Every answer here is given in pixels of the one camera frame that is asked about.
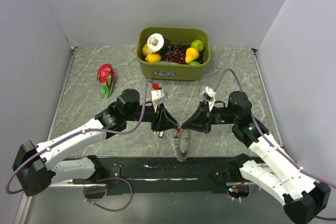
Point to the red tag key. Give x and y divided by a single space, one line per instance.
178 130

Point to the yellow pear toy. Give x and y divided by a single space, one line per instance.
191 55

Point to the olive green plastic bin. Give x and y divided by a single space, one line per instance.
169 71

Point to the green lime toy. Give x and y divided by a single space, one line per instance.
198 45

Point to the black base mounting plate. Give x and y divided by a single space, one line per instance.
166 175

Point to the aluminium rail frame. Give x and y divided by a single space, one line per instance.
59 203

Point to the large silver toothed keyring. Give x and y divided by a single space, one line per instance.
182 145

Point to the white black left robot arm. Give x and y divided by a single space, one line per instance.
38 166

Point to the dark red grape bunch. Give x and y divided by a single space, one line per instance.
176 53

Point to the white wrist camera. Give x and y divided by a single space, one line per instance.
158 95
208 96

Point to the white black cylinder roll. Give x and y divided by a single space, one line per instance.
158 44

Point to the yellow lemon toy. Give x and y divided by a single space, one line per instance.
144 50

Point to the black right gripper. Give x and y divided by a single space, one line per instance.
201 119

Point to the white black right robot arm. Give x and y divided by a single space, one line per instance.
301 196

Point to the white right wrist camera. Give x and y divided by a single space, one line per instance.
208 96

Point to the green fruit toy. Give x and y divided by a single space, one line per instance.
194 63

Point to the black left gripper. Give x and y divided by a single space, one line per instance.
164 120

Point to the red dragon fruit toy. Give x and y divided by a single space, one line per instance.
105 75

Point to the orange yellow mango toy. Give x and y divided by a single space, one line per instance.
153 58

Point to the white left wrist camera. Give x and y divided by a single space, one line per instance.
158 95

